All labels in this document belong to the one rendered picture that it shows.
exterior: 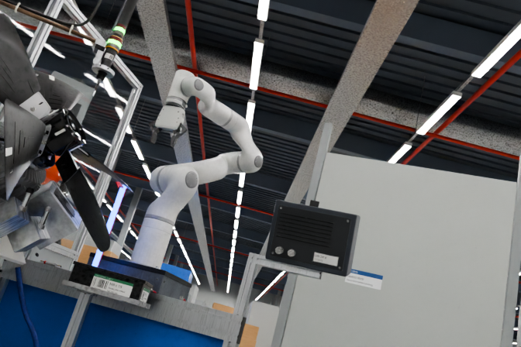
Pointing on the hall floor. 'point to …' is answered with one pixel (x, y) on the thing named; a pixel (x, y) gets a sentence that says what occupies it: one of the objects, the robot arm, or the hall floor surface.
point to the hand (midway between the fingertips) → (162, 142)
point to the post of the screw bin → (77, 320)
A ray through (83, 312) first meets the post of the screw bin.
